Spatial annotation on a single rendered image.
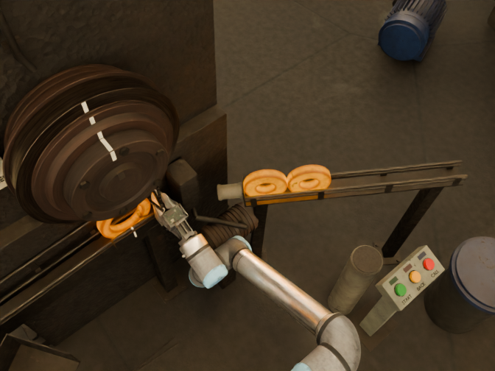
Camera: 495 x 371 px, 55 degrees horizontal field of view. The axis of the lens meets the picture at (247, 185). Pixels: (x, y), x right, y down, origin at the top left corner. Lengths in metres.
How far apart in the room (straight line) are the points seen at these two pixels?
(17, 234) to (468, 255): 1.64
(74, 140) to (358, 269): 1.13
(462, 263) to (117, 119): 1.45
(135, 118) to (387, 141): 1.89
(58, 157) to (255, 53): 2.17
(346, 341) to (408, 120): 1.85
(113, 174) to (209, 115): 0.57
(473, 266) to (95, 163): 1.51
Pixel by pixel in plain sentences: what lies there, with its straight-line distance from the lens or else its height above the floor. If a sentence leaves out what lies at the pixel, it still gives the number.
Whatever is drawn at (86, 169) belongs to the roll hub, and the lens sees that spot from 1.17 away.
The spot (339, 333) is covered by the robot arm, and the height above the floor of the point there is 0.85.
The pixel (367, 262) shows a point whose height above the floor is 0.52.
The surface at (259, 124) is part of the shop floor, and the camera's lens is 2.80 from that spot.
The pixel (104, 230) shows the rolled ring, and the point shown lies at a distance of 1.62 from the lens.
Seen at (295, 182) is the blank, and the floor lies 0.73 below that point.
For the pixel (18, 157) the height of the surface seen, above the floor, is 1.25.
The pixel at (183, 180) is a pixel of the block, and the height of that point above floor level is 0.80.
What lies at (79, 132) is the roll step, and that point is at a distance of 1.18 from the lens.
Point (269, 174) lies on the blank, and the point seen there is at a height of 0.78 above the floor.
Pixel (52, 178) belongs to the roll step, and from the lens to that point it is 1.22.
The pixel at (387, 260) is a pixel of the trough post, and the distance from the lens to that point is 2.47.
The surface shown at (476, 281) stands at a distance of 2.09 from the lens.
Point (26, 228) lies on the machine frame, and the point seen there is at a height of 0.87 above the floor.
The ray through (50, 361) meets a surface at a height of 0.61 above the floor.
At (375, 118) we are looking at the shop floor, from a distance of 2.95.
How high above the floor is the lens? 2.18
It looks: 58 degrees down
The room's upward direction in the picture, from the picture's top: 3 degrees clockwise
